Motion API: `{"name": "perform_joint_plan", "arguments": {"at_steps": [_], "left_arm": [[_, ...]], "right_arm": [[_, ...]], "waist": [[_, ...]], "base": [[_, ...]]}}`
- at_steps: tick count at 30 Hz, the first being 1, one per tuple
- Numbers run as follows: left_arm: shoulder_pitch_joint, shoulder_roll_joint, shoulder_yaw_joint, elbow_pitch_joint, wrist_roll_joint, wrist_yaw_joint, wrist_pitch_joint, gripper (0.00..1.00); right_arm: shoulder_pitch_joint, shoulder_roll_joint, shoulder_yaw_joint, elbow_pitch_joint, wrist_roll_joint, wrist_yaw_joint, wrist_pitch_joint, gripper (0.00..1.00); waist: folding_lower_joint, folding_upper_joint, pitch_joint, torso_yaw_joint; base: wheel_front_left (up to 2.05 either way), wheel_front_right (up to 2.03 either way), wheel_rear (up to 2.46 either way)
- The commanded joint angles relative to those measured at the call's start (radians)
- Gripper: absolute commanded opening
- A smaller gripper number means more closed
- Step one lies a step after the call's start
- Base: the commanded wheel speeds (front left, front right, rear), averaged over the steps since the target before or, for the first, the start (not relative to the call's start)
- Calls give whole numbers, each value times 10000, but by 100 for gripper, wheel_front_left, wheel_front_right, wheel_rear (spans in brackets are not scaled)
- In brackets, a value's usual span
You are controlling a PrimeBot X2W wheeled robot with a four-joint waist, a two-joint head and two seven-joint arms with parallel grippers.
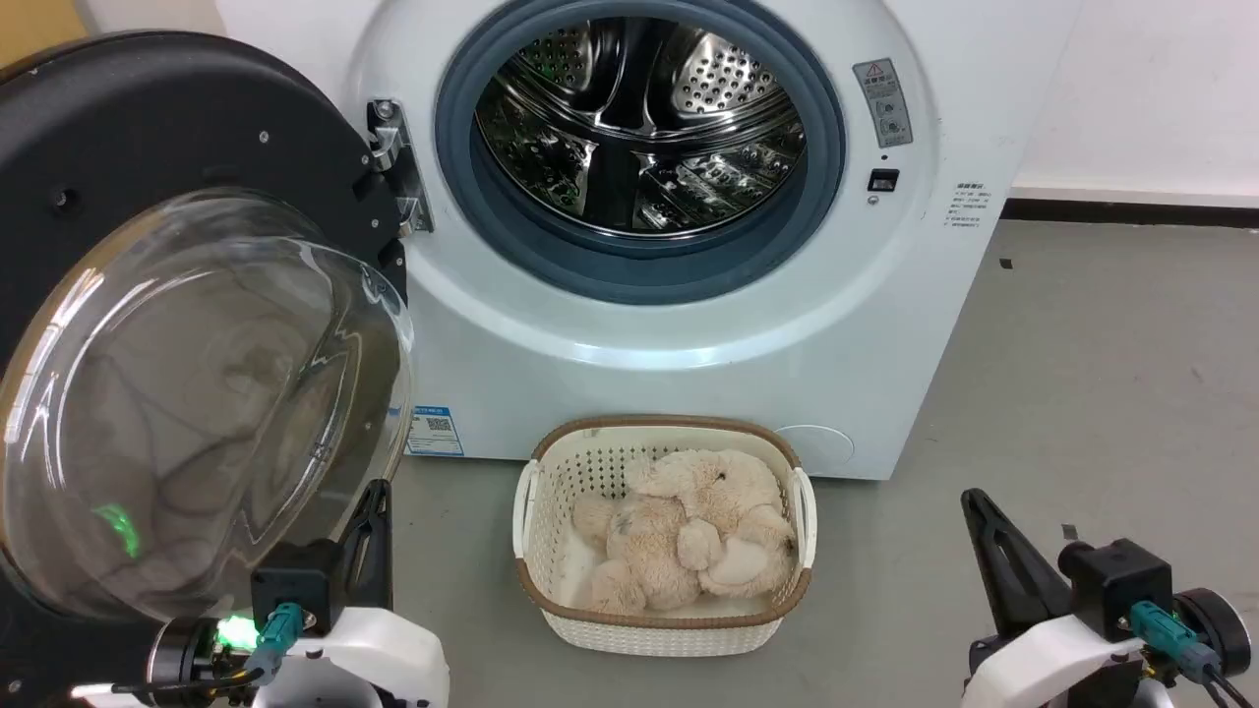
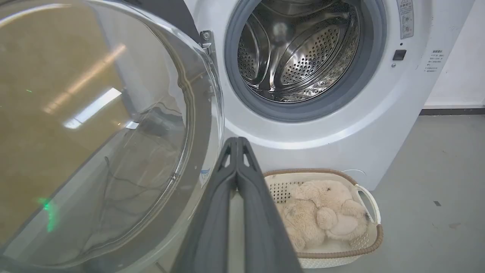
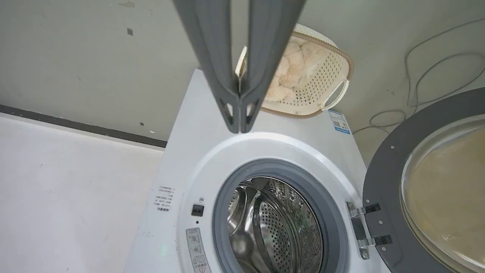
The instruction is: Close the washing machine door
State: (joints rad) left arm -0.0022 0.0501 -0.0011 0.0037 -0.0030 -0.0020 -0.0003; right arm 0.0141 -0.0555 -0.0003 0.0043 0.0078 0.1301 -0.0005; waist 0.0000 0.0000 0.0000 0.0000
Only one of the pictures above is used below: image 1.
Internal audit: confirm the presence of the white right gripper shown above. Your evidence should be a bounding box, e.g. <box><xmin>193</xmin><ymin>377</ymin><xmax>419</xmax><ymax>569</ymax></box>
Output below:
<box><xmin>961</xmin><ymin>488</ymin><xmax>1149</xmax><ymax>708</ymax></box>

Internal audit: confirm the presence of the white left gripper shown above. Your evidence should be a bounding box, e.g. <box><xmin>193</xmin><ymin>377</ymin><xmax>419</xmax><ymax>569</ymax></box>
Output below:
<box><xmin>250</xmin><ymin>479</ymin><xmax>451</xmax><ymax>708</ymax></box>

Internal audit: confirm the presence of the white front-load washing machine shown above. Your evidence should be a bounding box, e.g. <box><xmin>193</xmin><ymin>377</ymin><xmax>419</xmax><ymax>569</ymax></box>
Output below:
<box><xmin>214</xmin><ymin>0</ymin><xmax>1084</xmax><ymax>482</ymax></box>

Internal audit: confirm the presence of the metal door hinge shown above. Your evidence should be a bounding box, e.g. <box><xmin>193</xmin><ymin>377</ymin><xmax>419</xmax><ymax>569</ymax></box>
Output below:
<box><xmin>366</xmin><ymin>98</ymin><xmax>436</xmax><ymax>238</ymax></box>

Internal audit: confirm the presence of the black washer door glass bowl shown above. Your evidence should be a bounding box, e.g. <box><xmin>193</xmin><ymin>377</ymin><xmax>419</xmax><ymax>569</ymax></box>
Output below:
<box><xmin>0</xmin><ymin>29</ymin><xmax>417</xmax><ymax>708</ymax></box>

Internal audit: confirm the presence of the blue QR code sticker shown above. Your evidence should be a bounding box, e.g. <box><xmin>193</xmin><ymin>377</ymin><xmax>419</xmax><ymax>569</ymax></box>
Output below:
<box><xmin>405</xmin><ymin>404</ymin><xmax>466</xmax><ymax>459</ymax></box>

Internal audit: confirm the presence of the round white filter cover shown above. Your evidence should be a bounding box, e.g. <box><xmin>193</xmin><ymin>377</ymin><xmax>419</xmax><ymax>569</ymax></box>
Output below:
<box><xmin>774</xmin><ymin>424</ymin><xmax>856</xmax><ymax>472</ymax></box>

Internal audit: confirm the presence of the white plastic laundry basket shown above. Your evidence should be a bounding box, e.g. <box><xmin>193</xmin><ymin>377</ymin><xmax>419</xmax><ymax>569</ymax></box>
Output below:
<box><xmin>511</xmin><ymin>414</ymin><xmax>818</xmax><ymax>659</ymax></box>

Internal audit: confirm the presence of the cream plush toy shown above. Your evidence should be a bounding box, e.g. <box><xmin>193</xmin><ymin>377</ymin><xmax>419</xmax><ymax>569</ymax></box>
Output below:
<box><xmin>571</xmin><ymin>448</ymin><xmax>797</xmax><ymax>617</ymax></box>

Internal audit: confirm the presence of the grey warning sticker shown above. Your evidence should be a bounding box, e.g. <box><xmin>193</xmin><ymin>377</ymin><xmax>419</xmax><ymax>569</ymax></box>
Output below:
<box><xmin>852</xmin><ymin>58</ymin><xmax>915</xmax><ymax>150</ymax></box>

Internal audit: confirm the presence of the stainless steel washer drum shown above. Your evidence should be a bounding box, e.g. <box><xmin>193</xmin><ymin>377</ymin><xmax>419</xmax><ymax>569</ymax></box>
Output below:
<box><xmin>474</xmin><ymin>14</ymin><xmax>810</xmax><ymax>238</ymax></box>

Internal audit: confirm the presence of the yellow wooden panel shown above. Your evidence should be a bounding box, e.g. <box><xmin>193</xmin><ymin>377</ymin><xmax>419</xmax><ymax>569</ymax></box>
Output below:
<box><xmin>0</xmin><ymin>0</ymin><xmax>89</xmax><ymax>71</ymax></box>

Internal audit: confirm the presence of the left teal plug black cable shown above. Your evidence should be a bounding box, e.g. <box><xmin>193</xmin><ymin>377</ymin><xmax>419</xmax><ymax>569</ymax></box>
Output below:
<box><xmin>108</xmin><ymin>601</ymin><xmax>305</xmax><ymax>695</ymax></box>

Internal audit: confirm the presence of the teal plug black cable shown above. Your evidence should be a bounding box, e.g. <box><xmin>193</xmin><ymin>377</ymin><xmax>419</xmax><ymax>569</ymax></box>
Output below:
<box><xmin>108</xmin><ymin>601</ymin><xmax>305</xmax><ymax>695</ymax></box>
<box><xmin>1128</xmin><ymin>601</ymin><xmax>1259</xmax><ymax>708</ymax></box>

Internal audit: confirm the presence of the right teal plug black cable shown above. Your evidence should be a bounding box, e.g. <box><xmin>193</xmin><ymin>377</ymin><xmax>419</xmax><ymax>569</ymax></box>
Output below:
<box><xmin>1128</xmin><ymin>601</ymin><xmax>1259</xmax><ymax>708</ymax></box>

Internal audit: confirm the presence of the black wall baseboard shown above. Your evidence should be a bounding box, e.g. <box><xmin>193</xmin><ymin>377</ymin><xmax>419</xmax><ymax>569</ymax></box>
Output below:
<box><xmin>1001</xmin><ymin>198</ymin><xmax>1259</xmax><ymax>230</ymax></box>

